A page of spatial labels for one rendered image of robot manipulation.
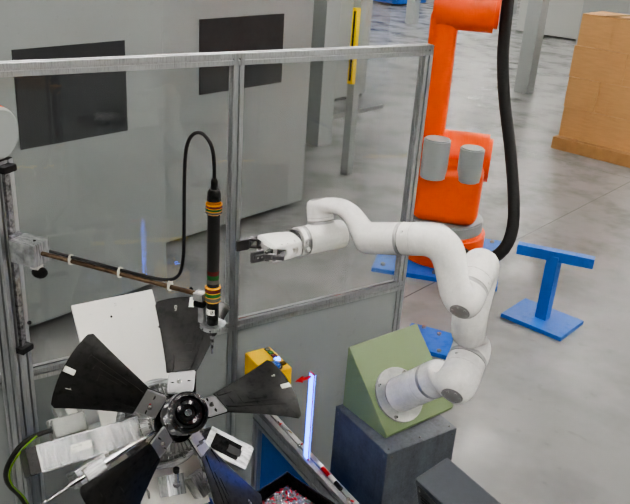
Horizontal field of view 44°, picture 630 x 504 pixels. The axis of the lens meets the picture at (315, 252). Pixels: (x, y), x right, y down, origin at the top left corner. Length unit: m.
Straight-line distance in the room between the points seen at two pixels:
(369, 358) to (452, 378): 0.44
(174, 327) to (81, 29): 2.73
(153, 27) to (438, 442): 3.26
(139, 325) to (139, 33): 2.78
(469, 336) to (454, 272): 0.27
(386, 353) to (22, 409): 1.23
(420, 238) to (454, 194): 3.88
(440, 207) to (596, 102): 4.33
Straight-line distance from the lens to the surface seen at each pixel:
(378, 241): 2.11
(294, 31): 6.67
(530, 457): 4.31
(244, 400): 2.34
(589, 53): 9.91
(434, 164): 5.80
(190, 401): 2.24
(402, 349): 2.79
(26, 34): 4.62
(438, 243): 2.03
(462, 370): 2.37
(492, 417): 4.54
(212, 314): 2.15
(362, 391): 2.68
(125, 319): 2.53
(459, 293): 2.04
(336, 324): 3.43
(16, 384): 2.72
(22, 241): 2.45
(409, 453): 2.68
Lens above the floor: 2.53
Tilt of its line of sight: 24 degrees down
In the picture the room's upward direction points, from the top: 4 degrees clockwise
